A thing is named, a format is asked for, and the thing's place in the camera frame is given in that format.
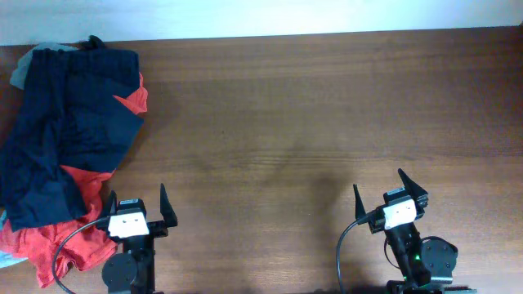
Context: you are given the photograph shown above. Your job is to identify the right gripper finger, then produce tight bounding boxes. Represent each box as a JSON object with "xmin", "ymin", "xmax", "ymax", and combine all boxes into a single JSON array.
[
  {"xmin": 353, "ymin": 184, "xmax": 367, "ymax": 221},
  {"xmin": 398, "ymin": 168, "xmax": 428, "ymax": 203}
]

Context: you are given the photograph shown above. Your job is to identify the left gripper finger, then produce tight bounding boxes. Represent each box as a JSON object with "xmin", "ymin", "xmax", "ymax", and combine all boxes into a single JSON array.
[
  {"xmin": 160, "ymin": 184, "xmax": 178, "ymax": 227},
  {"xmin": 100, "ymin": 190, "xmax": 117, "ymax": 218}
]

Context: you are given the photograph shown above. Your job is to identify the navy blue shorts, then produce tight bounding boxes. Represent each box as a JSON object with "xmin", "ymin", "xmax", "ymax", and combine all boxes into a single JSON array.
[{"xmin": 1, "ymin": 48, "xmax": 143, "ymax": 231}]

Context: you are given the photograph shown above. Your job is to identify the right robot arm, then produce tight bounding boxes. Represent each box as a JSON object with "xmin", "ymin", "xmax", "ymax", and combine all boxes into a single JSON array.
[{"xmin": 348, "ymin": 169, "xmax": 477, "ymax": 294}]

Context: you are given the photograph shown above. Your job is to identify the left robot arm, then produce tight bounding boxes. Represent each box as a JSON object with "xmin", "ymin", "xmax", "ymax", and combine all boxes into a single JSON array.
[{"xmin": 96, "ymin": 185, "xmax": 178, "ymax": 294}]

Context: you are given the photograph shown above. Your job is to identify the red t-shirt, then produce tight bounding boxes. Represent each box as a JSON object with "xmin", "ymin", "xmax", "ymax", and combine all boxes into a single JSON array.
[{"xmin": 1, "ymin": 76, "xmax": 148, "ymax": 287}]

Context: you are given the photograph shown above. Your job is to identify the light grey garment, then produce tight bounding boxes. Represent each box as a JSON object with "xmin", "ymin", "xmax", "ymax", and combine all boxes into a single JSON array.
[{"xmin": 1, "ymin": 42, "xmax": 77, "ymax": 268}]

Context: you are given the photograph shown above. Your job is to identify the black garment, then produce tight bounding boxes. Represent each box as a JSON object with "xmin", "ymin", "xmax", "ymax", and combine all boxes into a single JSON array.
[{"xmin": 79, "ymin": 35, "xmax": 107, "ymax": 51}]

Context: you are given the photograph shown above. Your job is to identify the right black cable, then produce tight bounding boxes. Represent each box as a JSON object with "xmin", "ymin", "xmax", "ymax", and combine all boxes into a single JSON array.
[{"xmin": 335, "ymin": 210, "xmax": 383, "ymax": 294}]

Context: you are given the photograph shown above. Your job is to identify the black cable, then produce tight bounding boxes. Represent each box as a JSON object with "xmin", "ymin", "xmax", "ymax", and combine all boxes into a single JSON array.
[
  {"xmin": 335, "ymin": 210, "xmax": 383, "ymax": 294},
  {"xmin": 51, "ymin": 216, "xmax": 110, "ymax": 294}
]

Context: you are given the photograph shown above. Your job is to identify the left black cable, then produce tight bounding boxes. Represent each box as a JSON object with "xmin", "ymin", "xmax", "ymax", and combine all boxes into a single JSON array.
[{"xmin": 51, "ymin": 216, "xmax": 110, "ymax": 294}]

